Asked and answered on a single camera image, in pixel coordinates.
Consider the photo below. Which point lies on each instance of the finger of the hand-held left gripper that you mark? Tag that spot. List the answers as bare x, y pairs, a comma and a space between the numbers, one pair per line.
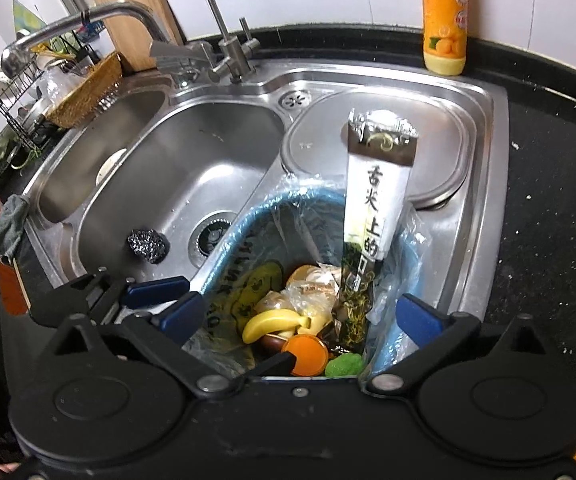
157, 290

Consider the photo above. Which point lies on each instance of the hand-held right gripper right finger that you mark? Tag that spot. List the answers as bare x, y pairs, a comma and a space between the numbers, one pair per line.
418, 317

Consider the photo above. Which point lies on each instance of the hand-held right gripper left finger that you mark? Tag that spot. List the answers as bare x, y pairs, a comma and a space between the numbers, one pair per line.
182, 315

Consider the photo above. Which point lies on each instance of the yellow toy banana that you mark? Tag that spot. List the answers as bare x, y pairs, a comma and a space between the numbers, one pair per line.
270, 324

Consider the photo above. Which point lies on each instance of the green toy broccoli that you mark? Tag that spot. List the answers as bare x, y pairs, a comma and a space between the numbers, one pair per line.
344, 366

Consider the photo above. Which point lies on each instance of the toy apple wedge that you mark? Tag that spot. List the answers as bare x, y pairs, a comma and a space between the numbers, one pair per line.
272, 344

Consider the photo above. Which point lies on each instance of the orange round lid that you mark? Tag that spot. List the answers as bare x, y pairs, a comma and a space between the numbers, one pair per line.
308, 356

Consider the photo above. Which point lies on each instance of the blue bin with plastic liner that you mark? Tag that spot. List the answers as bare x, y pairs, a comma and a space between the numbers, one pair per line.
263, 220

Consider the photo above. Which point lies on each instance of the long white noodle packet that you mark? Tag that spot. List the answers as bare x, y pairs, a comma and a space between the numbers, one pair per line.
375, 200

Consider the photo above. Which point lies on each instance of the steel wool scrubber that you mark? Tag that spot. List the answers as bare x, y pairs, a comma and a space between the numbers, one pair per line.
147, 246

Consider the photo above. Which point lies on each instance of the grey rag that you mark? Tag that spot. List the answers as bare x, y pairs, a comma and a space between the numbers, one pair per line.
10, 225

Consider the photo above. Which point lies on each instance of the stainless steel sink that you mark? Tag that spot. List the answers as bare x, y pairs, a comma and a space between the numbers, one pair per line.
192, 160

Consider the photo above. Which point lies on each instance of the thin steel tap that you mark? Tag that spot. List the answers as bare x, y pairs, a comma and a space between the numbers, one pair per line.
217, 20

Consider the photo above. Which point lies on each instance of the wooden cutting board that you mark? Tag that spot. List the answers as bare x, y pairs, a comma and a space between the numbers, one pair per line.
127, 15

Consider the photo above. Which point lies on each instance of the curved steel faucet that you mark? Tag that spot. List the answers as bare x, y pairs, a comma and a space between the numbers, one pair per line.
92, 17

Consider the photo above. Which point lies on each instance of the orange dish soap bottle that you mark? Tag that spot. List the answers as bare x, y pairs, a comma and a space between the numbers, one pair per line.
445, 25

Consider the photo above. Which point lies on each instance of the green picture card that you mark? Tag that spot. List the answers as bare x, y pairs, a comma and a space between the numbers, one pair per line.
27, 20

